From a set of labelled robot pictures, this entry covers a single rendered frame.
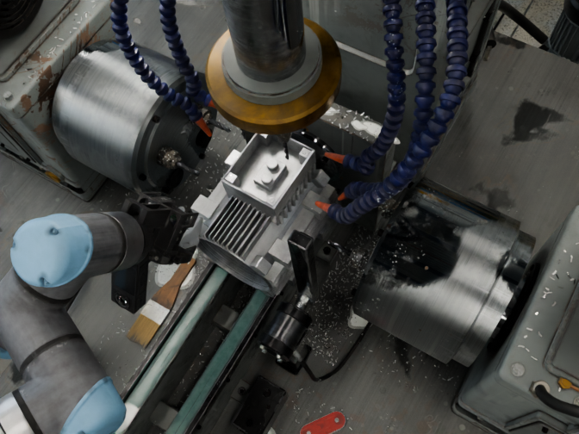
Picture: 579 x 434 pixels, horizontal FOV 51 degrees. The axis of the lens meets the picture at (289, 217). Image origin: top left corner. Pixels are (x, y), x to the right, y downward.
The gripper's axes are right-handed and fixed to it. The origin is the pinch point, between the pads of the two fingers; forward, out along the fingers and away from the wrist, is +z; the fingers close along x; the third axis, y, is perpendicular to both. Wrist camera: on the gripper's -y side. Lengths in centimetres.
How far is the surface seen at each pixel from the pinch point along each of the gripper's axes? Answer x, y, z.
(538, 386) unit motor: -54, 8, -7
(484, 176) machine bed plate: -35, 29, 49
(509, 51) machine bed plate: -27, 58, 66
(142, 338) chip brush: 8.2, -27.7, 16.3
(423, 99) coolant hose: -27.0, 33.2, -18.3
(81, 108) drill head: 27.6, 11.0, -0.2
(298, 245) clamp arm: -19.8, 10.8, -12.8
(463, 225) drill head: -36.6, 21.0, 3.4
